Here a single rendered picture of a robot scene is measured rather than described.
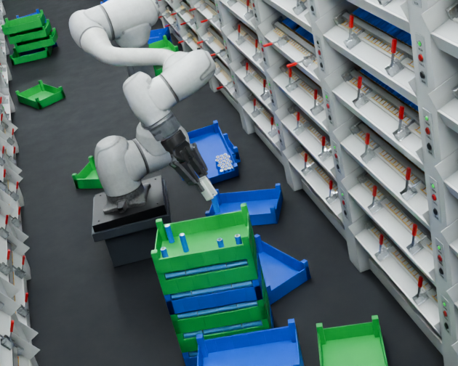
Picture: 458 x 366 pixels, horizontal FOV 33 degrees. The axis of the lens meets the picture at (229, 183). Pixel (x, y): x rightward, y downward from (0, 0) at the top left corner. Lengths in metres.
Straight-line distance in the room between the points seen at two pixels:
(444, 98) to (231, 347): 1.03
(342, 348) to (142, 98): 1.02
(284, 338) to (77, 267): 1.23
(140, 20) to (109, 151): 0.56
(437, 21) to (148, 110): 0.94
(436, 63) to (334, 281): 1.25
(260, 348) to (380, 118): 0.77
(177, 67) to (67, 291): 1.22
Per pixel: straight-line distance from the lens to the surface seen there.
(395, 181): 2.32
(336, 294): 2.81
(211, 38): 4.41
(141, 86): 2.34
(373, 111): 2.31
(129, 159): 3.11
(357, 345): 2.59
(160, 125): 2.35
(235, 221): 2.52
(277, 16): 3.15
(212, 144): 3.79
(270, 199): 3.42
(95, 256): 3.38
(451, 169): 1.94
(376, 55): 2.19
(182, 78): 2.35
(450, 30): 1.76
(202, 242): 2.48
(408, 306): 2.65
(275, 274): 2.95
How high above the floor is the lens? 1.72
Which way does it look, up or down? 28 degrees down
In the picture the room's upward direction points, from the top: 14 degrees counter-clockwise
